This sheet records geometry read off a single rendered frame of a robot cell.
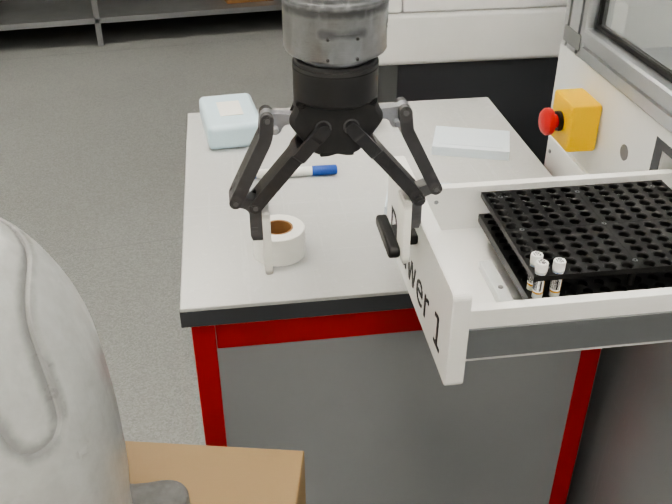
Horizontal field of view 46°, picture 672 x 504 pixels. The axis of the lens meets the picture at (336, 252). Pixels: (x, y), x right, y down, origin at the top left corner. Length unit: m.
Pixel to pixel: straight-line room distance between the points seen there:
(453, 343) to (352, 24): 0.30
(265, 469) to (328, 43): 0.34
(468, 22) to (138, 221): 1.47
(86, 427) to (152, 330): 1.77
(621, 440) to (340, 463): 0.41
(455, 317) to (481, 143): 0.67
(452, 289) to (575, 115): 0.52
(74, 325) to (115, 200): 2.44
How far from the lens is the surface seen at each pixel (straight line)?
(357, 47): 0.66
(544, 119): 1.20
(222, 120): 1.37
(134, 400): 2.01
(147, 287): 2.39
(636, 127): 1.11
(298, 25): 0.66
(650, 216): 0.94
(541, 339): 0.79
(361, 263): 1.05
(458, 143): 1.35
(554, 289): 0.82
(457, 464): 1.26
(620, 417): 1.23
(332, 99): 0.68
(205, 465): 0.65
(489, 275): 0.88
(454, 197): 0.96
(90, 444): 0.46
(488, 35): 1.65
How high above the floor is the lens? 1.34
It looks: 32 degrees down
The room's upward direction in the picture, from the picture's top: straight up
